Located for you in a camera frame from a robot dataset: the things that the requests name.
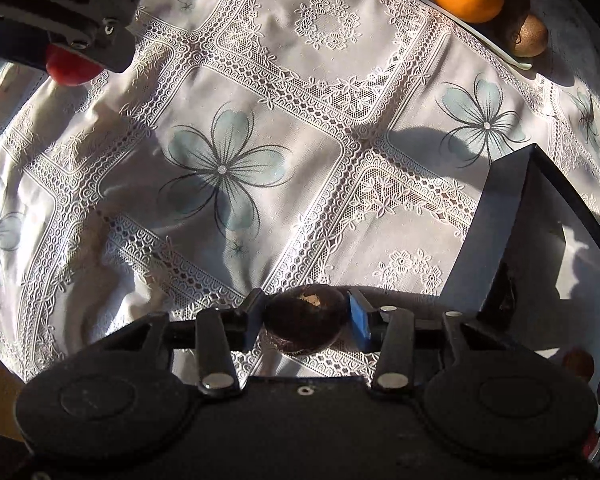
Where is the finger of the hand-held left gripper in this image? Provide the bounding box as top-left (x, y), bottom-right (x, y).
top-left (0, 16), bottom-right (52, 68)

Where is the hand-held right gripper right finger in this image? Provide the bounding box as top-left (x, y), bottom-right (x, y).
top-left (348, 291), bottom-right (511, 393)

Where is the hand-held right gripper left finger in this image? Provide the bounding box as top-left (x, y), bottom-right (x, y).
top-left (107, 288), bottom-right (269, 394)

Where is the dark brown fruit tan patch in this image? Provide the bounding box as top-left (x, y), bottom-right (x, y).
top-left (263, 283), bottom-right (348, 357)

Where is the small red fruit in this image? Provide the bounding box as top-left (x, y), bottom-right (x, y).
top-left (46, 44), bottom-right (107, 87)

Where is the white box dark rim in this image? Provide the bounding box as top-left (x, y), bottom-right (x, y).
top-left (440, 143), bottom-right (600, 411)

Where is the white lace floral tablecloth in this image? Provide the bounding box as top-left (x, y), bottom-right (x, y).
top-left (0, 0), bottom-right (600, 386)

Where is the orange brown fruit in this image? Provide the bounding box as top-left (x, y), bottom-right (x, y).
top-left (562, 349), bottom-right (596, 382)

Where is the white rectangular tray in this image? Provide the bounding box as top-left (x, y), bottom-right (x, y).
top-left (361, 0), bottom-right (534, 71)

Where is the brown kiwi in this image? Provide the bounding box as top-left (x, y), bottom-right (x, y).
top-left (504, 12), bottom-right (550, 58)

